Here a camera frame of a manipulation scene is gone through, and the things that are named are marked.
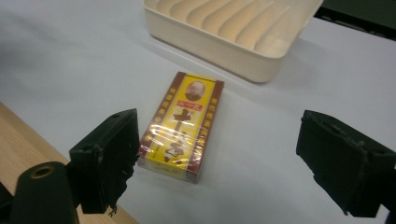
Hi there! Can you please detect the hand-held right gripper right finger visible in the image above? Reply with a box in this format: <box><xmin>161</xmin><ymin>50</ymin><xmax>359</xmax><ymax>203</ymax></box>
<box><xmin>295</xmin><ymin>109</ymin><xmax>396</xmax><ymax>218</ymax></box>

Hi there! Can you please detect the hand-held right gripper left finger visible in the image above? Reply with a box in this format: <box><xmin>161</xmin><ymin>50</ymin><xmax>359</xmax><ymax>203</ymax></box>
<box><xmin>68</xmin><ymin>108</ymin><xmax>141</xmax><ymax>217</ymax></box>

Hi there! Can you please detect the yellow and brown packet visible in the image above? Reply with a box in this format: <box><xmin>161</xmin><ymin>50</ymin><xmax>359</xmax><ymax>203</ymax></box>
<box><xmin>136</xmin><ymin>71</ymin><xmax>225</xmax><ymax>184</ymax></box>

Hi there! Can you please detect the cream plastic ridged tray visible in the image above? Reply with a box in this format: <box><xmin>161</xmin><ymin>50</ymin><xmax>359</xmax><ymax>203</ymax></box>
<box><xmin>142</xmin><ymin>0</ymin><xmax>325</xmax><ymax>84</ymax></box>

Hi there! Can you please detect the dark green object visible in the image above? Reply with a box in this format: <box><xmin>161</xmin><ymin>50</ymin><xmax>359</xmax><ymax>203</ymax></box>
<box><xmin>313</xmin><ymin>0</ymin><xmax>396</xmax><ymax>41</ymax></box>

